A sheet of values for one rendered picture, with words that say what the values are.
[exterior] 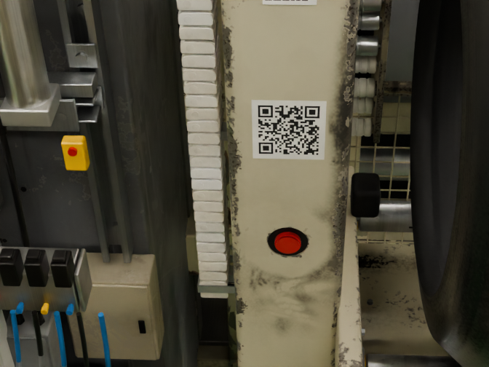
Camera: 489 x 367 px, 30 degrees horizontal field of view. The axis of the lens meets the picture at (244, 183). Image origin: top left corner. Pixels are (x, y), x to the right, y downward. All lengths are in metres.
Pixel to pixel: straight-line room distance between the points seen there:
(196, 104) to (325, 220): 0.20
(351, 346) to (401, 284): 0.29
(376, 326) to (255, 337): 0.21
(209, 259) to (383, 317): 0.33
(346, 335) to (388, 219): 0.26
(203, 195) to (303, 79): 0.20
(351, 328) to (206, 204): 0.23
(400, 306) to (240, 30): 0.59
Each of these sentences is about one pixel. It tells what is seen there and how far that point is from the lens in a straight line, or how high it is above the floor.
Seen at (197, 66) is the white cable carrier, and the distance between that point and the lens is 0.91.
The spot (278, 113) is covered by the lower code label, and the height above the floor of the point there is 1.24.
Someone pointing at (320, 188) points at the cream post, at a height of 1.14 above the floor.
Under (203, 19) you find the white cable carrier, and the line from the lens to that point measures 0.89.
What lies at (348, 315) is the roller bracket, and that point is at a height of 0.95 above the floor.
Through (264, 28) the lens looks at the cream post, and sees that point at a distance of 0.87.
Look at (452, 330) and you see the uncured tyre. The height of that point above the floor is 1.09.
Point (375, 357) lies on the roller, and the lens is 1.12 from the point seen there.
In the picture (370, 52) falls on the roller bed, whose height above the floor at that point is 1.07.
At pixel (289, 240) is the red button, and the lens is 1.03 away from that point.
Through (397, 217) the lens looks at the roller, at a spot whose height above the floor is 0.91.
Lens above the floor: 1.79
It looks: 40 degrees down
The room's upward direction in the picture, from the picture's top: 2 degrees counter-clockwise
